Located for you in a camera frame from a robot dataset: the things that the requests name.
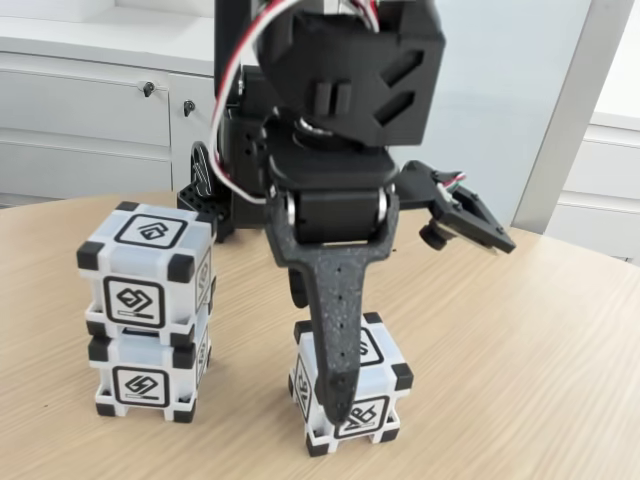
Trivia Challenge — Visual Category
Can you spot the white cube with diamond symbol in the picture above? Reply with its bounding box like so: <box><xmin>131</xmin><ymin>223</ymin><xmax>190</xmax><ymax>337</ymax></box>
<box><xmin>76</xmin><ymin>200</ymin><xmax>218</xmax><ymax>347</ymax></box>

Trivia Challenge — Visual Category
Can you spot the wrist camera module with mount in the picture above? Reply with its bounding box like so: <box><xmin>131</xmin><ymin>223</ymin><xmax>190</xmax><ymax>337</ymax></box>
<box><xmin>394</xmin><ymin>159</ymin><xmax>517</xmax><ymax>256</ymax></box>

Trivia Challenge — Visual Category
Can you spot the grey metal frame post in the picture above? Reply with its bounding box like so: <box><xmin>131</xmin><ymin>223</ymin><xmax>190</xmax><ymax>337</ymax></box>
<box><xmin>510</xmin><ymin>0</ymin><xmax>640</xmax><ymax>236</ymax></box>

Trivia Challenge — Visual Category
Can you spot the white cube with N symbol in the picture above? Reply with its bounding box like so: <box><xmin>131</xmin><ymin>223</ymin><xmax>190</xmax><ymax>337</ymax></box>
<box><xmin>87</xmin><ymin>327</ymin><xmax>214</xmax><ymax>427</ymax></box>

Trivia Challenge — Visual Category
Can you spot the red white servo cable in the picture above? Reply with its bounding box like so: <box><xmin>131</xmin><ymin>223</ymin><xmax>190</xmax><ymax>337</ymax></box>
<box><xmin>342</xmin><ymin>0</ymin><xmax>384</xmax><ymax>29</ymax></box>
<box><xmin>208</xmin><ymin>0</ymin><xmax>301</xmax><ymax>205</ymax></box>

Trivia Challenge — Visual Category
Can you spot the black disc with white lines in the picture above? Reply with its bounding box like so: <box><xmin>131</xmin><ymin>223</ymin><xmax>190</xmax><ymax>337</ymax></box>
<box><xmin>189</xmin><ymin>141</ymin><xmax>217</xmax><ymax>200</ymax></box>

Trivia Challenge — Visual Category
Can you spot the white cube with X symbol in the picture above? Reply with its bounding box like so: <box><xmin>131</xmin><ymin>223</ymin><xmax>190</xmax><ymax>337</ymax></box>
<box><xmin>288</xmin><ymin>312</ymin><xmax>415</xmax><ymax>459</ymax></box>

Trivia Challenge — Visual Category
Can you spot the white low cabinet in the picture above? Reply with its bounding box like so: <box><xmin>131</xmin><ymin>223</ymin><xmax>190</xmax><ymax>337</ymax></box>
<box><xmin>544</xmin><ymin>74</ymin><xmax>640</xmax><ymax>264</ymax></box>

